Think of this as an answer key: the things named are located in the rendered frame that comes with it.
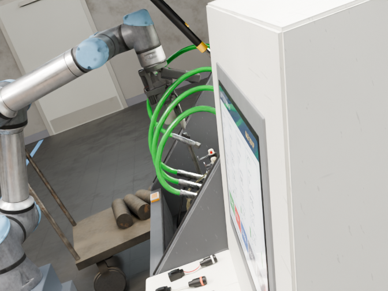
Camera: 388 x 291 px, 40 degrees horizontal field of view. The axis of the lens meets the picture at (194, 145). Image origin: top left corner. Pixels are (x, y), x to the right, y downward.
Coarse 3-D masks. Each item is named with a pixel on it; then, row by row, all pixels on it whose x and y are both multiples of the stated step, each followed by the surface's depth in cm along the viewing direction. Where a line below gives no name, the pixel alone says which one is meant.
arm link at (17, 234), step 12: (0, 216) 170; (0, 228) 164; (12, 228) 169; (24, 228) 174; (0, 240) 163; (12, 240) 166; (24, 240) 175; (0, 252) 164; (12, 252) 166; (0, 264) 164
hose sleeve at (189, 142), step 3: (174, 135) 173; (177, 135) 173; (174, 138) 173; (177, 138) 173; (180, 138) 173; (183, 138) 173; (186, 138) 173; (183, 141) 173; (186, 141) 172; (189, 141) 172; (192, 141) 172; (195, 141) 172; (189, 144) 172; (192, 144) 172
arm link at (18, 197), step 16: (0, 128) 163; (16, 128) 164; (0, 144) 167; (16, 144) 168; (0, 160) 169; (16, 160) 169; (0, 176) 172; (16, 176) 171; (16, 192) 173; (0, 208) 174; (16, 208) 173; (32, 208) 178; (32, 224) 179
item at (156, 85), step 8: (160, 64) 151; (144, 72) 152; (152, 72) 153; (160, 72) 153; (144, 80) 155; (152, 80) 154; (160, 80) 153; (168, 80) 153; (144, 88) 154; (152, 88) 154; (160, 88) 152; (152, 96) 153; (160, 96) 153; (168, 96) 154; (176, 96) 153; (152, 104) 154
